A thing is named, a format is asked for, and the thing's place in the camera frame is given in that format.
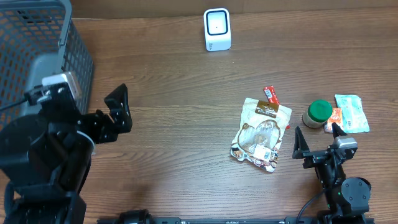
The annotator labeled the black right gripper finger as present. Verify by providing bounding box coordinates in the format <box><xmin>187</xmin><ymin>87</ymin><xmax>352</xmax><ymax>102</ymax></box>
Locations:
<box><xmin>331</xmin><ymin>123</ymin><xmax>347</xmax><ymax>138</ymax></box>
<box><xmin>292</xmin><ymin>126</ymin><xmax>310</xmax><ymax>159</ymax></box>

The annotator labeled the orange snack packet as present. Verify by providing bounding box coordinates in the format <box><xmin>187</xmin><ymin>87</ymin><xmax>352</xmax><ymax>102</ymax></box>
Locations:
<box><xmin>324</xmin><ymin>108</ymin><xmax>344</xmax><ymax>133</ymax></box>

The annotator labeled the teal tissue packet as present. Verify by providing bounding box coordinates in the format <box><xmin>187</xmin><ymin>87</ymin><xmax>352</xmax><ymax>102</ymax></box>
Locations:
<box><xmin>335</xmin><ymin>95</ymin><xmax>370</xmax><ymax>134</ymax></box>

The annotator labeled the green lid seasoning jar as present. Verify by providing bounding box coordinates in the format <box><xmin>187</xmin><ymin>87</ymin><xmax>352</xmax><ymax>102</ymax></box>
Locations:
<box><xmin>302</xmin><ymin>100</ymin><xmax>333</xmax><ymax>129</ymax></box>

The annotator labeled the white brown snack packet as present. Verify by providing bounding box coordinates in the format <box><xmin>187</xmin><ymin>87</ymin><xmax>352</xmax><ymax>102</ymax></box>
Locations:
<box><xmin>230</xmin><ymin>98</ymin><xmax>292</xmax><ymax>173</ymax></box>

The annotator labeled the red snack bar wrapper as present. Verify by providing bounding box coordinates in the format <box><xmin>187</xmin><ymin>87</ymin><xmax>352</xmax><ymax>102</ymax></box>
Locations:
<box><xmin>263</xmin><ymin>85</ymin><xmax>291</xmax><ymax>130</ymax></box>

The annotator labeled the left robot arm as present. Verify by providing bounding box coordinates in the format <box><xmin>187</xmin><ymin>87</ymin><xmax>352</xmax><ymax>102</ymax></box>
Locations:
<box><xmin>1</xmin><ymin>83</ymin><xmax>132</xmax><ymax>223</ymax></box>

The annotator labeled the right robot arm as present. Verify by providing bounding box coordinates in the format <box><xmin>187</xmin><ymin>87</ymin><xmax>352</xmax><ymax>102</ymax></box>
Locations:
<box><xmin>292</xmin><ymin>123</ymin><xmax>374</xmax><ymax>224</ymax></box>

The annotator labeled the white barcode scanner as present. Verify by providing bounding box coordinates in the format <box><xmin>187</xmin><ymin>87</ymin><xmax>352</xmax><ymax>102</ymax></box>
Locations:
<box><xmin>203</xmin><ymin>8</ymin><xmax>232</xmax><ymax>52</ymax></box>

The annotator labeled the grey plastic mesh basket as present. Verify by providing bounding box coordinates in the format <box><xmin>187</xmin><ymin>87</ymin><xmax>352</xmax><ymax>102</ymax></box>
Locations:
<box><xmin>1</xmin><ymin>1</ymin><xmax>95</xmax><ymax>128</ymax></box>

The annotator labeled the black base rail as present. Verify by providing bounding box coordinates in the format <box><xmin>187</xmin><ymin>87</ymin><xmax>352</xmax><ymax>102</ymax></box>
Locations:
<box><xmin>96</xmin><ymin>217</ymin><xmax>365</xmax><ymax>224</ymax></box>

